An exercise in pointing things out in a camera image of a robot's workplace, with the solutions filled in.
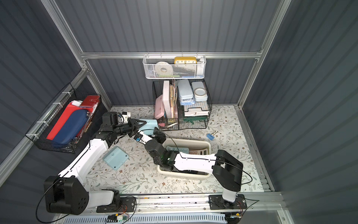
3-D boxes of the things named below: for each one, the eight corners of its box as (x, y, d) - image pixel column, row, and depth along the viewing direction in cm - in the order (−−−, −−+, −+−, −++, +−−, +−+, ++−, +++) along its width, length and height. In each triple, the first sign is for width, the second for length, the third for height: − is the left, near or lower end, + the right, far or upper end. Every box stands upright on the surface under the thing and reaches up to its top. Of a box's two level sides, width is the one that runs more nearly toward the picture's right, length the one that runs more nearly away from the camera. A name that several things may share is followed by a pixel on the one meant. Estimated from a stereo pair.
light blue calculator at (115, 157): (102, 160, 92) (100, 158, 89) (118, 146, 98) (116, 144, 96) (114, 171, 87) (113, 169, 85) (130, 156, 94) (128, 154, 91)
